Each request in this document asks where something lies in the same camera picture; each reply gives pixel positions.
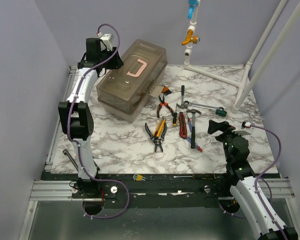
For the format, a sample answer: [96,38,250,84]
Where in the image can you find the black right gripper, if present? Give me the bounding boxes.
[208,119,247,163]

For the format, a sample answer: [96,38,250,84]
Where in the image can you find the black-handled claw hammer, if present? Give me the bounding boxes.
[186,109,202,149]

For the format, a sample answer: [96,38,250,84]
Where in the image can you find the translucent grey-brown toolbox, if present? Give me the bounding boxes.
[96,39,168,123]

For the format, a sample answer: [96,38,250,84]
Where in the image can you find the red black utility knife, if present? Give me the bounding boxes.
[178,112,188,139]

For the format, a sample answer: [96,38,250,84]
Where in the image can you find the grey black wire stripper pliers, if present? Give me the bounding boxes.
[144,122,168,153]

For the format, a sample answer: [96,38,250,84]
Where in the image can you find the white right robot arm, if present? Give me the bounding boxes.
[207,120,299,240]

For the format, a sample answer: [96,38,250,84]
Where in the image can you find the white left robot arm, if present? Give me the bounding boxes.
[58,34,124,198]

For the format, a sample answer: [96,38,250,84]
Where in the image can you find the green tape measure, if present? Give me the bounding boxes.
[215,107,227,117]

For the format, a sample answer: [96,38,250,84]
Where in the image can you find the blue red screwdriver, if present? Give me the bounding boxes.
[186,136,212,161]

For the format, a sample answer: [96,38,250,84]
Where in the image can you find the chrome ratchet wrench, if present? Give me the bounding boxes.
[183,100,219,110]

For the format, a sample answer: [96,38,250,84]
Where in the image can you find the yellow black screwdriver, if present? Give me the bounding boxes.
[168,106,178,127]

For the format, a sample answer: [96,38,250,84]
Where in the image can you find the yellow black utility knife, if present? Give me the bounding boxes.
[153,116,166,138]

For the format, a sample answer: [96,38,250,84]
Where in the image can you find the orange black long-nose pliers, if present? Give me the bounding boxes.
[156,95,175,118]

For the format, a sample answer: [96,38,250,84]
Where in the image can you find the orange brass tap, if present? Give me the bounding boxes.
[181,29,200,46]

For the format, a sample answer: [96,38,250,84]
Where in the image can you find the yellow hex key set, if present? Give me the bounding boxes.
[132,174,146,181]

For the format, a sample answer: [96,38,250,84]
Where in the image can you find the blue handled screwdriver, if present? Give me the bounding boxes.
[186,114,192,132]

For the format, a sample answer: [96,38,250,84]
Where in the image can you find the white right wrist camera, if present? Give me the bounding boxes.
[231,121,252,137]

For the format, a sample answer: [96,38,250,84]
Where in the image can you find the white PVC pipe frame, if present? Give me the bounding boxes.
[183,0,300,113]

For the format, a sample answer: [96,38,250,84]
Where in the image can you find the black metal base rail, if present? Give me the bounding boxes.
[41,172,239,210]

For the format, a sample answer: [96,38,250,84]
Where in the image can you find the blue valve handle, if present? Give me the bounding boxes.
[187,0,200,20]

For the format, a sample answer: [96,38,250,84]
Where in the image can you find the aluminium extrusion frame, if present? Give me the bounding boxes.
[17,66,77,240]

